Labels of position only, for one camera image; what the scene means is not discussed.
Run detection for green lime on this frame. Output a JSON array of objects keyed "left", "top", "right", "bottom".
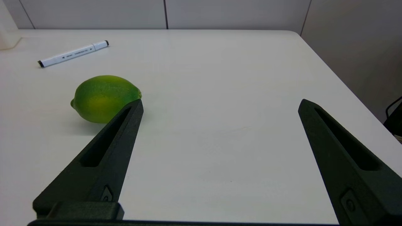
[{"left": 70, "top": 75, "right": 142, "bottom": 124}]

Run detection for dark object beside table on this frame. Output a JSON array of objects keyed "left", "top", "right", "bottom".
[{"left": 383, "top": 96, "right": 402, "bottom": 143}]

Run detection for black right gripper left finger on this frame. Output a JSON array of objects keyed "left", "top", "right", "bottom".
[{"left": 33, "top": 99, "right": 144, "bottom": 220}]

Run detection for white marker pen black caps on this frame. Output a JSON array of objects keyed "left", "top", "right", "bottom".
[{"left": 38, "top": 40, "right": 110, "bottom": 68}]

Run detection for cream plastic container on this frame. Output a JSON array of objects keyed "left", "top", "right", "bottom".
[{"left": 0, "top": 0, "right": 22, "bottom": 51}]

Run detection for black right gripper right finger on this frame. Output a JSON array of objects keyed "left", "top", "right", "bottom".
[{"left": 298, "top": 99, "right": 402, "bottom": 224}]

